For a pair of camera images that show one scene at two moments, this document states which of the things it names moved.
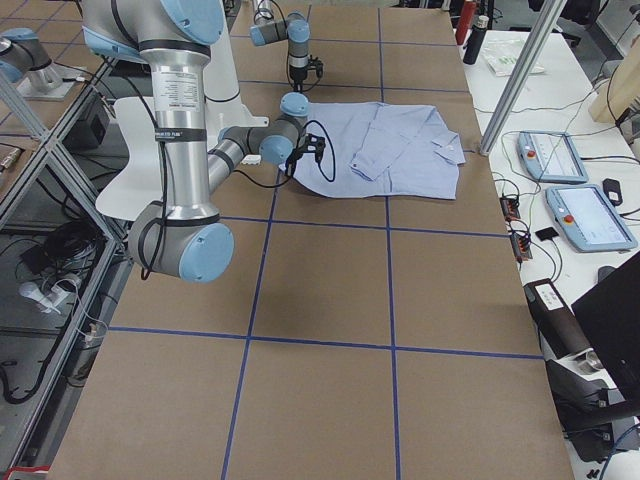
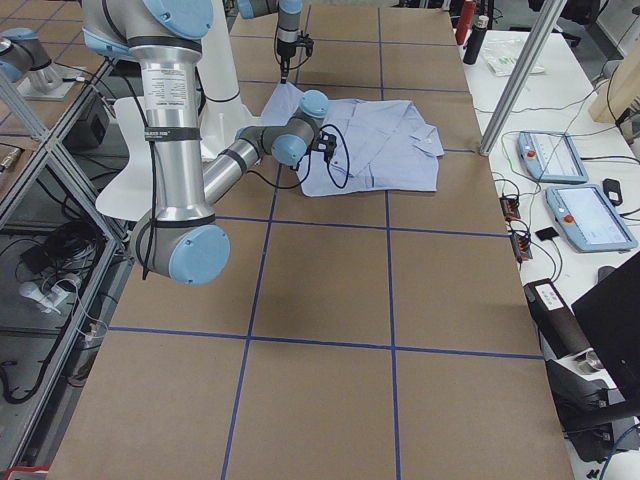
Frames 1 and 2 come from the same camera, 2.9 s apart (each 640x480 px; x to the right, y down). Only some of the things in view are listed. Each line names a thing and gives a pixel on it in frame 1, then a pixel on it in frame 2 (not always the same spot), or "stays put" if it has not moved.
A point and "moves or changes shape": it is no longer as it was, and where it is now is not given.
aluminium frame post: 549,20 stays put
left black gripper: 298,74 → 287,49
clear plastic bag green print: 503,55 stays put
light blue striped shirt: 380,150 moves or changes shape
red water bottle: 465,21 stays put
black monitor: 612,313 stays put
